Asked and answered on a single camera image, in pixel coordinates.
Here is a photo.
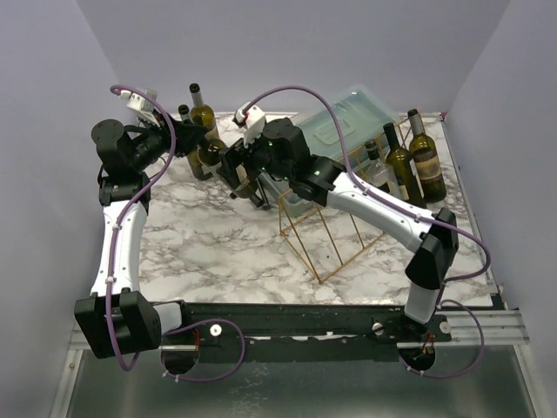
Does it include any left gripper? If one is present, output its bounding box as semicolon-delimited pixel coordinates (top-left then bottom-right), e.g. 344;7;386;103
130;107;207;172

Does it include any green wine bottle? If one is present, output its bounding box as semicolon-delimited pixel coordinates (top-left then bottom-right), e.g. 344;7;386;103
189;83;219;138
407;109;446;203
383;123;426;208
178;104;210;180
198;138;258;206

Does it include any clear square glass bottle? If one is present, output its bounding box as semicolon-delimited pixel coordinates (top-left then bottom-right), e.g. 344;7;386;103
365;140;393;193

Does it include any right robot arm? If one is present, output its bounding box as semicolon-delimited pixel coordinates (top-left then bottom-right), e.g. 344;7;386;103
219;116;459;341

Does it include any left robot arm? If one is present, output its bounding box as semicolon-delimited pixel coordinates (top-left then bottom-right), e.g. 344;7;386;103
74;119;206;359

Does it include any dark metal bar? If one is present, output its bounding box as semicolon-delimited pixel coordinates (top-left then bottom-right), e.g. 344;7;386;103
256;178;270;211

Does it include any clear plastic storage box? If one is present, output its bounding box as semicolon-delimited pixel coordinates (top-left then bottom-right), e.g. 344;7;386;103
278;88;401;214

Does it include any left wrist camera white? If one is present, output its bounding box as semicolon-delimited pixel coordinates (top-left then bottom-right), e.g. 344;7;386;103
120;90;159;126

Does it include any gold wire wine rack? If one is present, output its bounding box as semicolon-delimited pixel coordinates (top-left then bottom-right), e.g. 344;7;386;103
278;113;436;287

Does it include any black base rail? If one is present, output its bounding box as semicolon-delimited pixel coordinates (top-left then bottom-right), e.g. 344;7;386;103
163;303;452;364

